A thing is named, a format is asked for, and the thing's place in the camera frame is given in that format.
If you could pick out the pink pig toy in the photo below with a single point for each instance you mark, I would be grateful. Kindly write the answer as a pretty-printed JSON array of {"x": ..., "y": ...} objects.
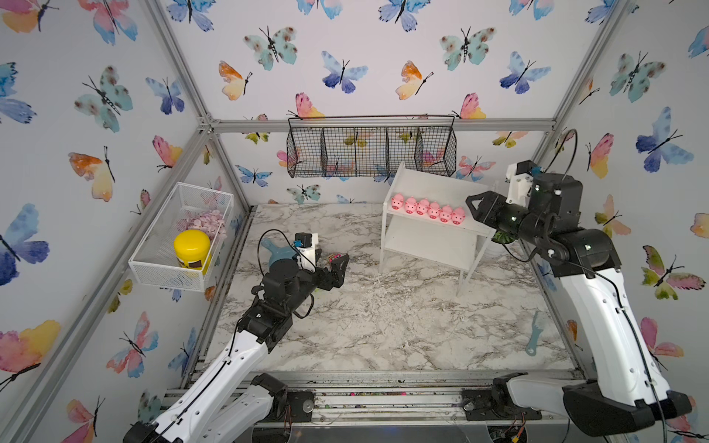
[
  {"x": 410, "y": 206},
  {"x": 434, "y": 210},
  {"x": 397, "y": 202},
  {"x": 445, "y": 214},
  {"x": 422, "y": 207}
]

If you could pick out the black wire wall basket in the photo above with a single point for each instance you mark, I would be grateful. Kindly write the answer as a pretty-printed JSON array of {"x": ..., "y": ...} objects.
[{"x": 369, "y": 146}]

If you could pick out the yellow lidded jar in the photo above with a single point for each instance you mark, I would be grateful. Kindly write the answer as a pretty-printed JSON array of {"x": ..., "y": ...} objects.
[{"x": 192, "y": 249}]

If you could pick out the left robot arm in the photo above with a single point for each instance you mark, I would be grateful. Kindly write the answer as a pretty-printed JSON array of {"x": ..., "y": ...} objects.
[{"x": 207, "y": 412}]

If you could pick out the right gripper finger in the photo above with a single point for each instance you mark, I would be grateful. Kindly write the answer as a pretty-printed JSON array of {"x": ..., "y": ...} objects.
[
  {"x": 479, "y": 211},
  {"x": 475, "y": 199}
]

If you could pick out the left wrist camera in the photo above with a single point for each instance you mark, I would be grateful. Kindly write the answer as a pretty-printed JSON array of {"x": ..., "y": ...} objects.
[{"x": 307, "y": 247}]

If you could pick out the pink round chips pile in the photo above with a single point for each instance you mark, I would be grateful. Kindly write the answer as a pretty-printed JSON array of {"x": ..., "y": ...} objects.
[{"x": 211, "y": 223}]

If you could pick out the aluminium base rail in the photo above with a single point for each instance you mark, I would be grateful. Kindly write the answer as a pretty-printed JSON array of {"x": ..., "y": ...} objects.
[{"x": 460, "y": 400}]

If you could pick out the white two-tier shelf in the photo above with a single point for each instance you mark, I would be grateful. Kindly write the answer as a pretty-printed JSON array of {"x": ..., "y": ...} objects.
[{"x": 460, "y": 247}]

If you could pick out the teal plastic comb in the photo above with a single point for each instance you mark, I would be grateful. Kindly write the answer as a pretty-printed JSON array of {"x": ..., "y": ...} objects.
[{"x": 538, "y": 327}]

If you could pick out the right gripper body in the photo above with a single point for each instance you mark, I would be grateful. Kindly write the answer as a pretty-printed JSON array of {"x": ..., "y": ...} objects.
[{"x": 503, "y": 217}]

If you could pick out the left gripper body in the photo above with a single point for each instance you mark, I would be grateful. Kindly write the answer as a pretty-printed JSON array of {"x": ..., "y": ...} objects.
[{"x": 325, "y": 283}]

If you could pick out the teal plastic paddle plate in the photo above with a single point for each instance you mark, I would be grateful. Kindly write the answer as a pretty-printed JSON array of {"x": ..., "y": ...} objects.
[{"x": 277, "y": 253}]

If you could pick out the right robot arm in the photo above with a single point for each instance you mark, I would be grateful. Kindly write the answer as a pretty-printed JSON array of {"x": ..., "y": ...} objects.
[{"x": 629, "y": 393}]

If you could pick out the white mesh wall basket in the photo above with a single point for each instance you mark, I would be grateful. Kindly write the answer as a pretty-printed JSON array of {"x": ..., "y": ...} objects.
[{"x": 154, "y": 262}]

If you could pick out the potted plant with flowers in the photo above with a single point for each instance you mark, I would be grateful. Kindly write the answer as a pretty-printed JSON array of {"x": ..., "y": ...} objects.
[{"x": 502, "y": 238}]

